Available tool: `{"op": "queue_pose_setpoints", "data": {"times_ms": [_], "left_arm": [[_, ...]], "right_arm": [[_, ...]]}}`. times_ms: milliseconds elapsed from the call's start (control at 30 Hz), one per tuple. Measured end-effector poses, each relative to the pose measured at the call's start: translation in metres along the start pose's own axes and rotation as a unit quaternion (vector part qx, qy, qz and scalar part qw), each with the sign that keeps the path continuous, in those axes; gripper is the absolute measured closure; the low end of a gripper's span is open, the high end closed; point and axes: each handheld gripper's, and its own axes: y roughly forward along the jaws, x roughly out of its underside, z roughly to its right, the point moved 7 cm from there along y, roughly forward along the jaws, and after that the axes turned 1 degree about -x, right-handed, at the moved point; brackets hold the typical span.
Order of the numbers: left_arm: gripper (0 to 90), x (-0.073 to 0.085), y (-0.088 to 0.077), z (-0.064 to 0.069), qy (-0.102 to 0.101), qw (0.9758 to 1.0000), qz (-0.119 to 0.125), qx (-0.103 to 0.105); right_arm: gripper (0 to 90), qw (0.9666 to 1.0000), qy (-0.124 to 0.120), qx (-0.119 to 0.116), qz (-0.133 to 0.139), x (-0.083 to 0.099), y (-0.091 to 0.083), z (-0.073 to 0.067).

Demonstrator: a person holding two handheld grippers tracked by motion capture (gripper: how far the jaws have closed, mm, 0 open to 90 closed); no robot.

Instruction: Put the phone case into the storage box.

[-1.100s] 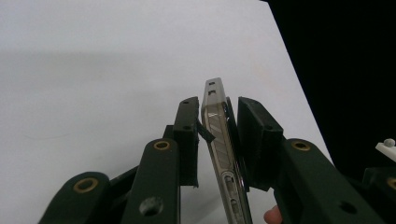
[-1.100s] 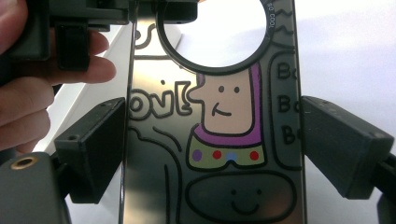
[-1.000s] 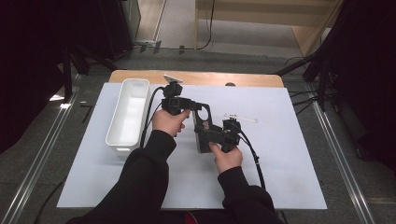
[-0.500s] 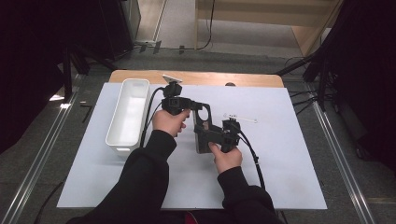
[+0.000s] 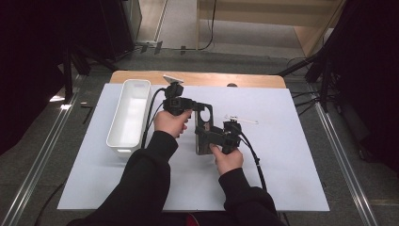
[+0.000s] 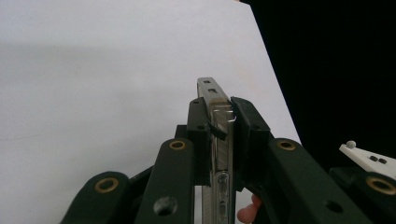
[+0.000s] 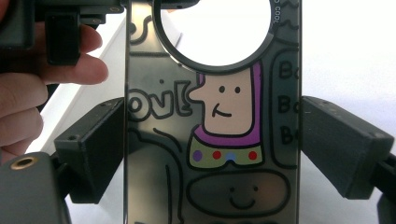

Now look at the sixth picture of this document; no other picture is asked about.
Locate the white table board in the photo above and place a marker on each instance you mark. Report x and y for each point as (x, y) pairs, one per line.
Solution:
(93, 77)

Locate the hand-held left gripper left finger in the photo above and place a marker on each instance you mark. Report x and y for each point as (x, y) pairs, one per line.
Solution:
(199, 140)

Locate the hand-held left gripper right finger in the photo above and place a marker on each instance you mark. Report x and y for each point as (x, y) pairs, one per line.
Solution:
(250, 140)

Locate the grey remote-like device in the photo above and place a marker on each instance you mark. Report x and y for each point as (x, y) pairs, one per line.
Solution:
(222, 155)

